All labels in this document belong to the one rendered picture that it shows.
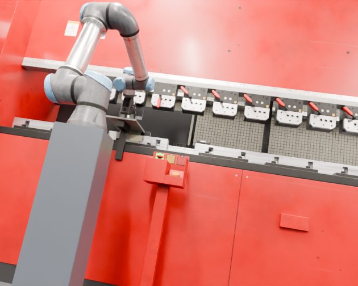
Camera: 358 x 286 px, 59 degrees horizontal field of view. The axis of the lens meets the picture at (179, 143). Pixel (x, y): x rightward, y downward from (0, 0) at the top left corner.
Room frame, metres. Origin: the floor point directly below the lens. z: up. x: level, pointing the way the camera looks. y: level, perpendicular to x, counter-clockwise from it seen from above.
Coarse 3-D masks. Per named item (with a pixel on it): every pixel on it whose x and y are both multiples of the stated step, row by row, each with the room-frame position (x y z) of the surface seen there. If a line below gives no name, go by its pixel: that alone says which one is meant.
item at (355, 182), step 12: (0, 132) 1.93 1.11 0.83; (12, 132) 1.92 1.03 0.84; (24, 132) 1.91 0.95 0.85; (36, 132) 1.90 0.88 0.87; (192, 156) 1.79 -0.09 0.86; (204, 156) 1.78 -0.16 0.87; (240, 168) 1.76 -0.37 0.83; (252, 168) 1.75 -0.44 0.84; (264, 168) 1.75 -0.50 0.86; (276, 168) 1.74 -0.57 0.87; (324, 180) 1.71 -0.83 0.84; (336, 180) 1.70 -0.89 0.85; (348, 180) 1.69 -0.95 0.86
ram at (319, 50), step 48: (48, 0) 2.04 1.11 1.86; (96, 0) 2.00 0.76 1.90; (144, 0) 1.96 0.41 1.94; (192, 0) 1.92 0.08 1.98; (240, 0) 1.88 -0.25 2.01; (288, 0) 1.85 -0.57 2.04; (336, 0) 1.81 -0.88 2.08; (48, 48) 2.03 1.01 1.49; (96, 48) 1.99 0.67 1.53; (144, 48) 1.95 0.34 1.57; (192, 48) 1.92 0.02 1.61; (240, 48) 1.88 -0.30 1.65; (288, 48) 1.84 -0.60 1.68; (336, 48) 1.81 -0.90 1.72; (240, 96) 1.95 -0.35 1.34; (288, 96) 1.84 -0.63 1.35
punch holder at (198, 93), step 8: (192, 88) 1.91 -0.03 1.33; (200, 88) 1.90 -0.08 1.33; (184, 96) 1.91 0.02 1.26; (192, 96) 1.91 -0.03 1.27; (200, 96) 1.90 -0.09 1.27; (184, 104) 1.91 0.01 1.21; (192, 104) 1.90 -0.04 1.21; (200, 104) 1.91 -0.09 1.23; (184, 112) 1.98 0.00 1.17; (192, 112) 1.95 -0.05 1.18; (200, 112) 1.92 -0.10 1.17
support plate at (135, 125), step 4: (108, 116) 1.72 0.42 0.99; (112, 116) 1.72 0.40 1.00; (112, 120) 1.78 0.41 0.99; (116, 120) 1.76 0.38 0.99; (128, 120) 1.72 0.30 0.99; (132, 120) 1.70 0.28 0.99; (136, 120) 1.71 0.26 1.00; (116, 124) 1.86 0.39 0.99; (128, 124) 1.81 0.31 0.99; (132, 124) 1.79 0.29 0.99; (136, 124) 1.78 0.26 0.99; (132, 128) 1.89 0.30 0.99; (136, 128) 1.88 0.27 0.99; (140, 128) 1.86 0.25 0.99
